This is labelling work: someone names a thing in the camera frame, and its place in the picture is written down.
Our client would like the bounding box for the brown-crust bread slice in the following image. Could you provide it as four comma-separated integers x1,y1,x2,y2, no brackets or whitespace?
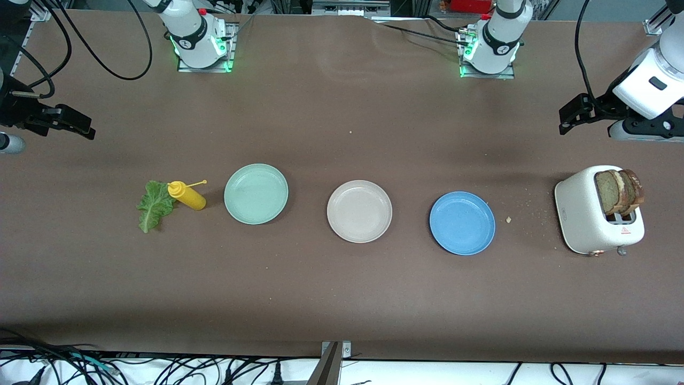
620,169,646,215
594,170,627,215

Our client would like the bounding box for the yellow squeeze bottle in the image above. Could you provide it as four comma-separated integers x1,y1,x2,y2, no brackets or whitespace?
167,180,208,211

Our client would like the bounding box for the blue round plate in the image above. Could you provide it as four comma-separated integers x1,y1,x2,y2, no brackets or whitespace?
429,191,496,256

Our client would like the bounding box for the mint green round plate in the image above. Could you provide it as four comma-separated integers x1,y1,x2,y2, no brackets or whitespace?
224,164,289,225

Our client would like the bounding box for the beige round plate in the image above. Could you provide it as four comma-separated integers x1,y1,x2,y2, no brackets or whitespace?
327,180,393,244

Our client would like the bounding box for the white two-slot toaster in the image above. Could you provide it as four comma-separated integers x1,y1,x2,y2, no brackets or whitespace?
554,165,646,256

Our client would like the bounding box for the green lettuce leaf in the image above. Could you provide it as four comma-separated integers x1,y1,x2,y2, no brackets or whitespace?
137,181,177,234

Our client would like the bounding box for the red box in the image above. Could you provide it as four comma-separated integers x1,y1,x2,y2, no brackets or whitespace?
450,0,493,13

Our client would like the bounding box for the aluminium frame profile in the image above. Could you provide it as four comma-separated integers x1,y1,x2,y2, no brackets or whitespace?
29,0,54,22
644,4,675,36

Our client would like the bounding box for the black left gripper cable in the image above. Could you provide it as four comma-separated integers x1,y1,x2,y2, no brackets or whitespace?
574,0,595,102

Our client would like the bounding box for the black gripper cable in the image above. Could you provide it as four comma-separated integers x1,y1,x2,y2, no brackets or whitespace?
0,0,73,99
574,0,595,102

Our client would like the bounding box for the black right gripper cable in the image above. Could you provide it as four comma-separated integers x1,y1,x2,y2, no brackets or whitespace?
0,0,73,99

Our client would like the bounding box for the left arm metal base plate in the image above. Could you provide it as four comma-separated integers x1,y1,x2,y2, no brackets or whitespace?
458,29,517,80

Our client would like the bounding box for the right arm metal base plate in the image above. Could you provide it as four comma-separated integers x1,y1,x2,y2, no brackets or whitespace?
177,21,237,73

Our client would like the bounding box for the black base cable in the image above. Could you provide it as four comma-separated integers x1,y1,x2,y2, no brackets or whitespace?
369,15,471,48

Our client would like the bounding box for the teal cable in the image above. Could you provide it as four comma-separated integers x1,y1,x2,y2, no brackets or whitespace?
69,353,118,375

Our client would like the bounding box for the white cable shelf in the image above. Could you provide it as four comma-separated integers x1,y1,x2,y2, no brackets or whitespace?
0,350,684,385

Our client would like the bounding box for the aluminium camera mount post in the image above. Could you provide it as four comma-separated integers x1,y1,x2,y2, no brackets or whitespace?
307,341,353,385

